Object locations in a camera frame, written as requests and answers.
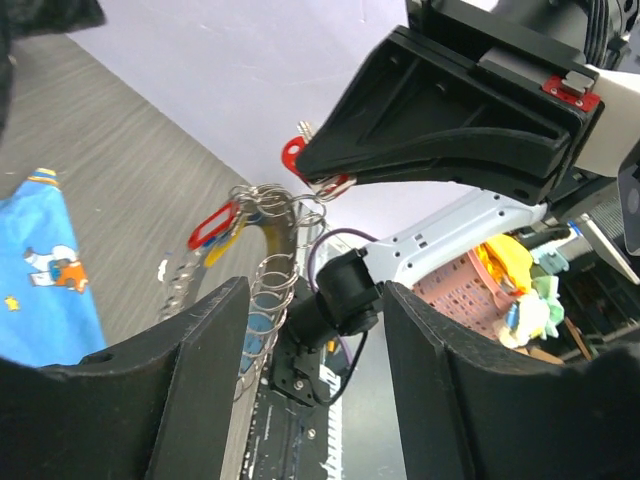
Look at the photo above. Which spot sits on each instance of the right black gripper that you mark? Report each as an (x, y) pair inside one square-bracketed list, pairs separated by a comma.
[(419, 111)]

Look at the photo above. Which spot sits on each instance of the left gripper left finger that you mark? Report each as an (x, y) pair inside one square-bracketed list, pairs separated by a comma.
[(155, 406)]

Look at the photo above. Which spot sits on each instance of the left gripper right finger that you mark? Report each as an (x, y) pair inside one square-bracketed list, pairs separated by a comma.
[(469, 408)]

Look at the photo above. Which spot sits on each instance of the red key tag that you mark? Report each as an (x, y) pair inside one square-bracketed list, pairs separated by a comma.
[(311, 169)]

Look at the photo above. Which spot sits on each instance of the large metal keyring with rings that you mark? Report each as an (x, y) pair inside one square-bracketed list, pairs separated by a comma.
[(290, 224)]

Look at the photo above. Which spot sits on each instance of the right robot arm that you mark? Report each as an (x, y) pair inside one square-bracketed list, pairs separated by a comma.
[(563, 36)]

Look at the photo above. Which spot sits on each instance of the pink laundry basket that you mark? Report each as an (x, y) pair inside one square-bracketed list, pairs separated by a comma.
[(476, 289)]

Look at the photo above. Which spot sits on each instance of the blue cartoon print cloth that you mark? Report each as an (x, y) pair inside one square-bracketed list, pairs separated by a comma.
[(48, 315)]

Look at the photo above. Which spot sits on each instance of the yellow key tag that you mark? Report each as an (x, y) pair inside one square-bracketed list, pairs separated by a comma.
[(220, 247)]

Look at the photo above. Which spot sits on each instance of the white slotted cable duct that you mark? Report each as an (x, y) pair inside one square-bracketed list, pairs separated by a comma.
[(332, 423)]

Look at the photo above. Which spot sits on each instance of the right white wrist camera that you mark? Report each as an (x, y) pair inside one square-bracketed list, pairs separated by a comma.
[(612, 149)]

